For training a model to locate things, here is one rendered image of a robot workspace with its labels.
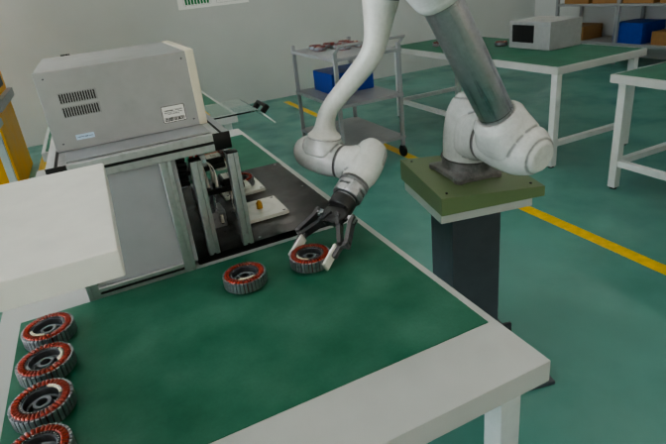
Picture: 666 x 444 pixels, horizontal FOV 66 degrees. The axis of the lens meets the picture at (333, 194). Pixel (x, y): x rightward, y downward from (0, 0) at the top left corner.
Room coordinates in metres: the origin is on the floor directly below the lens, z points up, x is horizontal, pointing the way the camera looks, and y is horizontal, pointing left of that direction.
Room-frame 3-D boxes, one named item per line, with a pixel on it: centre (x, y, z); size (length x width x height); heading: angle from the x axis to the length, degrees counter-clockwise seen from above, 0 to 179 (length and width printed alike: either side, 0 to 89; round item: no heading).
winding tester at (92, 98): (1.55, 0.59, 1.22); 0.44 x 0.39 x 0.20; 23
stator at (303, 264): (1.21, 0.08, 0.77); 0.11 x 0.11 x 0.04
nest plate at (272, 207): (1.55, 0.25, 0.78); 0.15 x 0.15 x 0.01; 23
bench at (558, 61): (4.64, -1.59, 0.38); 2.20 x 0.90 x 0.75; 23
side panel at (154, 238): (1.21, 0.54, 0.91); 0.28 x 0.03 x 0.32; 113
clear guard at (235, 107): (1.82, 0.37, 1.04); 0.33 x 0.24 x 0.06; 113
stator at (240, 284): (1.14, 0.25, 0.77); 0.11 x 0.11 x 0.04
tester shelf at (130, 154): (1.54, 0.59, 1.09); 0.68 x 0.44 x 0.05; 23
